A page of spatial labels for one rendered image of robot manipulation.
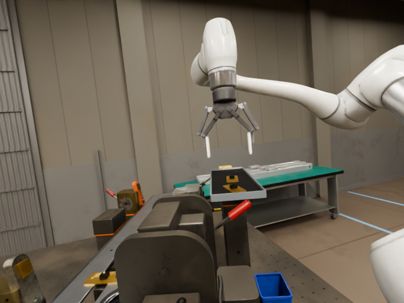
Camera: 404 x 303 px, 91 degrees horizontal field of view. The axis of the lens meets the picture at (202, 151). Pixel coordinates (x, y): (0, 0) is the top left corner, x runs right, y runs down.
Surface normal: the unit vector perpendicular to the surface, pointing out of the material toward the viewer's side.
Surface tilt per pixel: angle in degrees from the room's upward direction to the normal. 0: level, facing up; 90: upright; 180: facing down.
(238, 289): 0
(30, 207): 90
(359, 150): 90
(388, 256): 65
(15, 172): 90
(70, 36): 90
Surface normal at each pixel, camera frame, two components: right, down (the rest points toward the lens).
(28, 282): 0.95, -0.30
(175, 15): 0.29, 0.04
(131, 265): -0.04, 0.08
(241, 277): -0.10, -0.99
